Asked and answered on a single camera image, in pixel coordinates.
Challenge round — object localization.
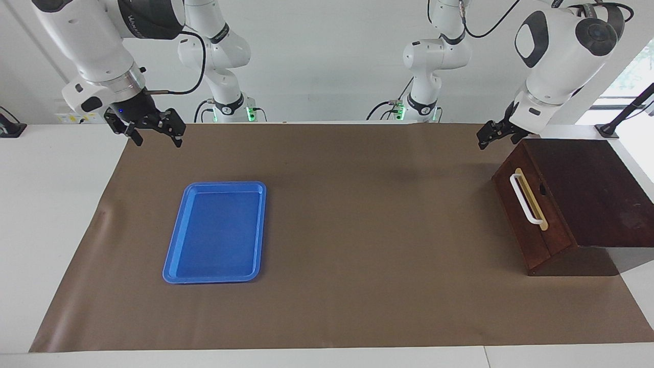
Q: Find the small black stand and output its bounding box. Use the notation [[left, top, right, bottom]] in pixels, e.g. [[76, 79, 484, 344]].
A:
[[0, 106, 27, 139]]

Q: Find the dark wooden drawer cabinet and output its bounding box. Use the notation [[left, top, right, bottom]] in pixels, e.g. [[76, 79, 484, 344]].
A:
[[492, 139, 654, 278]]

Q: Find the black camera stand pole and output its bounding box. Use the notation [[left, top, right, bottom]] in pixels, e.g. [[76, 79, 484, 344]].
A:
[[595, 82, 654, 140]]

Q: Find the black arm base cable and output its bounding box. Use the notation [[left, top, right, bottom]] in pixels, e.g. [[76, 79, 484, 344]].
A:
[[193, 99, 215, 123], [366, 77, 414, 121]]

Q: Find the brown table mat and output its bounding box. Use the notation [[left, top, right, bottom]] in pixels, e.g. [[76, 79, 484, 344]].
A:
[[29, 122, 654, 353]]

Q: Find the white drawer handle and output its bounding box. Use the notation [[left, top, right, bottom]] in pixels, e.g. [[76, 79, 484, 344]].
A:
[[510, 171, 546, 226]]

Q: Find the black right arm base cable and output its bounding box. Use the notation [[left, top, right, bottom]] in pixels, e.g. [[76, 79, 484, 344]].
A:
[[193, 99, 215, 123]]

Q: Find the black left arm base cable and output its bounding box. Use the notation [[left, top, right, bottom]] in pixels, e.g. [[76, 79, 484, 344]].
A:
[[366, 77, 414, 121]]

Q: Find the blue plastic tray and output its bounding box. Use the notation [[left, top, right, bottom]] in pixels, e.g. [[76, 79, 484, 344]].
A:
[[162, 181, 267, 284]]

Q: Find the wooden drawer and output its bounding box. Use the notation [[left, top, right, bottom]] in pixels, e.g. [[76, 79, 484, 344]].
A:
[[492, 143, 576, 271]]

